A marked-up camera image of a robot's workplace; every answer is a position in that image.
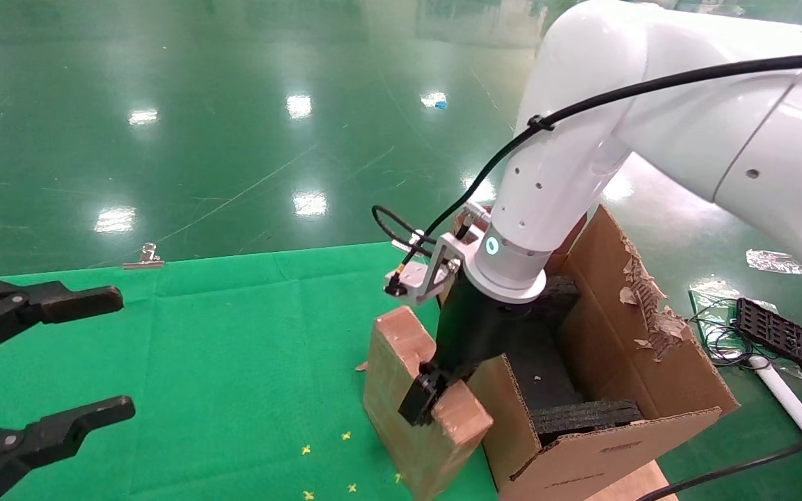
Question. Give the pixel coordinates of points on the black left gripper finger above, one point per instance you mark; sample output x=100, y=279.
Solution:
x=60, y=431
x=60, y=300

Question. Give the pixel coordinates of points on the white pipe frame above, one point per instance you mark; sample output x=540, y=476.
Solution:
x=791, y=403

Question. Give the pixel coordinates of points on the green table cloth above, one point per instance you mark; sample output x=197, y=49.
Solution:
x=199, y=362

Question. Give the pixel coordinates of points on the silver binder clip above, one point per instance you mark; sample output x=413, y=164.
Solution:
x=145, y=260

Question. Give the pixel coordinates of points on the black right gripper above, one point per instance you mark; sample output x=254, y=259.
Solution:
x=474, y=334

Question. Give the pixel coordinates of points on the grey metal camera bracket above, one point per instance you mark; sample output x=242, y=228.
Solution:
x=451, y=254

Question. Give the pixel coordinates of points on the black plastic grid tray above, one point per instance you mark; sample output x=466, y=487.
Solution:
x=784, y=337

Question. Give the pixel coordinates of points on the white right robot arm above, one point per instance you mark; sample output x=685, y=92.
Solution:
x=582, y=104

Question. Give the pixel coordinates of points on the large open cardboard carton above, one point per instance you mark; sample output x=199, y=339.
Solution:
x=582, y=466

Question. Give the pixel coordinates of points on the small brown cardboard box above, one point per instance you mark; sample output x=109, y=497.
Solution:
x=401, y=431

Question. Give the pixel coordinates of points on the black foam pad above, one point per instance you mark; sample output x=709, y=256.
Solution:
x=582, y=421

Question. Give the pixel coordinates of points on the clear plastic bag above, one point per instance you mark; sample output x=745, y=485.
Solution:
x=777, y=261

